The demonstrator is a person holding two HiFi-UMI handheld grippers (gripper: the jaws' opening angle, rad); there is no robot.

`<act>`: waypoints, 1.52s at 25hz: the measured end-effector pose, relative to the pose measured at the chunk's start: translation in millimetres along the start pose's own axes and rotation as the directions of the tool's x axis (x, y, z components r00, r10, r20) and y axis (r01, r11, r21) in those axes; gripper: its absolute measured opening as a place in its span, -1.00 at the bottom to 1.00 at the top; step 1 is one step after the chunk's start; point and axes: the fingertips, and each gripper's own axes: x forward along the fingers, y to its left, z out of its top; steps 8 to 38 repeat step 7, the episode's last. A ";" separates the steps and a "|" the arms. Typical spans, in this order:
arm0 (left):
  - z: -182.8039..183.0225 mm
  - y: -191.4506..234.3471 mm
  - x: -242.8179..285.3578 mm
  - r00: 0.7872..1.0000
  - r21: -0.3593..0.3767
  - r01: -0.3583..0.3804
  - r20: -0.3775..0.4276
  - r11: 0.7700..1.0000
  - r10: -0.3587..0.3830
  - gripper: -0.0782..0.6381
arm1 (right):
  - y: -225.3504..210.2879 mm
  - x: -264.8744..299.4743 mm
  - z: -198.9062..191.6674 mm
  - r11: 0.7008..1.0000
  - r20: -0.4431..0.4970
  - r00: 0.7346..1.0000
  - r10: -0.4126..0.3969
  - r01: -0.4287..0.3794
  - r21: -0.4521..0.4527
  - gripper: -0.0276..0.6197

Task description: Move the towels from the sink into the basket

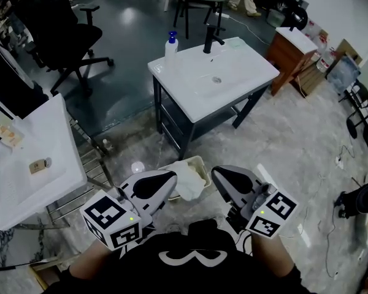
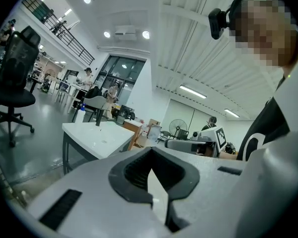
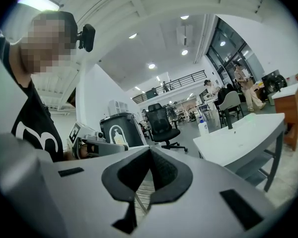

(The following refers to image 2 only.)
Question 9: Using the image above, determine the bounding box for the black metal chair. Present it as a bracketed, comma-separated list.
[157, 130, 172, 145]

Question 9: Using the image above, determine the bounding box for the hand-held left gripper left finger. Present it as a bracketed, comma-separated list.
[27, 147, 171, 238]

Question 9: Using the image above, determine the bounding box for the black mezzanine railing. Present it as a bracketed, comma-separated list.
[21, 0, 95, 66]

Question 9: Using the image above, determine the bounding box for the ceiling tube light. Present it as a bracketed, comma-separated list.
[179, 84, 208, 99]
[224, 108, 241, 119]

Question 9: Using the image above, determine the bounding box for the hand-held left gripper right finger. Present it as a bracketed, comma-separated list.
[151, 147, 249, 238]

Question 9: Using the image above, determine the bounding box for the grey-green armchair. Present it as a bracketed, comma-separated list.
[81, 95, 107, 123]

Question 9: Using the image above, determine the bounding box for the black machine cabinet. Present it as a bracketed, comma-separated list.
[119, 105, 136, 121]

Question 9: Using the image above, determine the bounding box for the person's black printed T-shirt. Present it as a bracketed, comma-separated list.
[236, 95, 292, 162]

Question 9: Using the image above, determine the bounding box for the person's head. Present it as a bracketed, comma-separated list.
[229, 0, 298, 69]

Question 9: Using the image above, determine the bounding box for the black office chair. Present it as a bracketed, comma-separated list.
[0, 25, 42, 148]

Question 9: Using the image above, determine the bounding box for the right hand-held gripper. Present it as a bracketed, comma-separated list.
[164, 126, 227, 158]

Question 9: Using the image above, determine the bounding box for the black floor fan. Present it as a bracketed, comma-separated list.
[168, 118, 189, 141]

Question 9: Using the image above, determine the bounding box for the person's right forearm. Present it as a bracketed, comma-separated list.
[220, 150, 239, 161]

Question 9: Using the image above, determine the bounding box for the black-framed glass window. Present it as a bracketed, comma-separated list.
[96, 55, 147, 106]

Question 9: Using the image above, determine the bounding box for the white ceiling air conditioner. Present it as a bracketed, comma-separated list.
[114, 25, 138, 39]

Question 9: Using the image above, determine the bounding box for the white table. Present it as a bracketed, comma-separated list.
[54, 82, 89, 114]

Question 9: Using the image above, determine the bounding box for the black head-mounted camera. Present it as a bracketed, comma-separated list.
[208, 0, 244, 41]

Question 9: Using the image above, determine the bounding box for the plastic-wrapped panel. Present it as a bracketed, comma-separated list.
[149, 124, 162, 143]

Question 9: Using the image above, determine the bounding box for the white soap bottle blue pump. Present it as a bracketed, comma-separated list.
[75, 103, 87, 123]

